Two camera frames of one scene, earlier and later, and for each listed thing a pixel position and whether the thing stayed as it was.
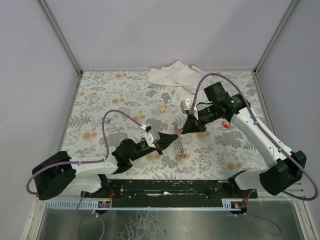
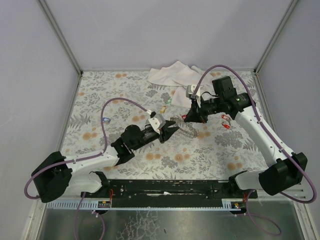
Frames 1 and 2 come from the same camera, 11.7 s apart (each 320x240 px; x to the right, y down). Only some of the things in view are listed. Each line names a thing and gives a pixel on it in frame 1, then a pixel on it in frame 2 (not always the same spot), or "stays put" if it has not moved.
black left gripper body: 158,144 to 162,132
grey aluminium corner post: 280,28 stays put
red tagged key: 226,126 stays put
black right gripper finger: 191,126 to 194,116
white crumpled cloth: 185,78 stays put
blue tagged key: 107,120 stays put
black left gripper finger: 166,139 to 169,131
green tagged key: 169,101 stays put
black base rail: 169,193 stays put
